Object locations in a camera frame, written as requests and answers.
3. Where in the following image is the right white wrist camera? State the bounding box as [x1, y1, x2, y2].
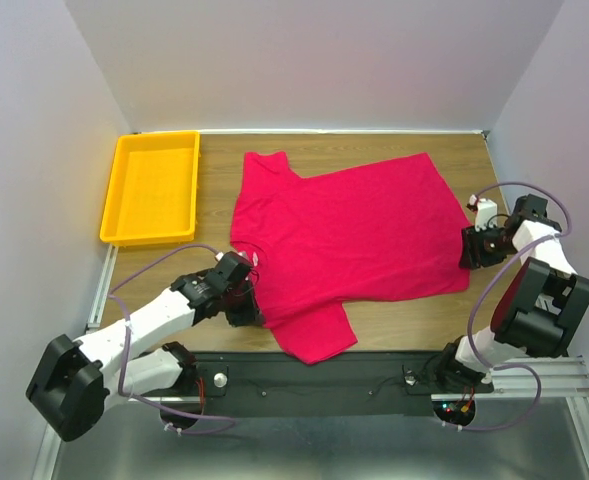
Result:
[466, 195, 498, 232]

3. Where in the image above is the red t shirt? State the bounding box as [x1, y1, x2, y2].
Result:
[230, 152, 470, 365]

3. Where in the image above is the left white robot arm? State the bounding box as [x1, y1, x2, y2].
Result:
[26, 251, 263, 442]

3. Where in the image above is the aluminium frame rail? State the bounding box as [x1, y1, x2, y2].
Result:
[32, 246, 119, 480]

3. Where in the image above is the yellow plastic tray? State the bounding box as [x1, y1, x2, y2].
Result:
[99, 131, 200, 247]

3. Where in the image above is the purple cable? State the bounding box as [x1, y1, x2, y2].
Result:
[441, 180, 574, 432]
[107, 242, 238, 435]

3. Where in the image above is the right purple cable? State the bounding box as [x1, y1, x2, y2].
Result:
[441, 180, 574, 432]

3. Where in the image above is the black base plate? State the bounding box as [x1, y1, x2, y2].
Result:
[150, 351, 493, 418]

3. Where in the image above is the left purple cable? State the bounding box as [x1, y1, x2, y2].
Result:
[107, 242, 238, 435]

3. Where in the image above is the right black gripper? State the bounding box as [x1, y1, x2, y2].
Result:
[456, 221, 519, 269]

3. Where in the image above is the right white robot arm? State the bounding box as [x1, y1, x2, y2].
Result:
[433, 194, 589, 390]

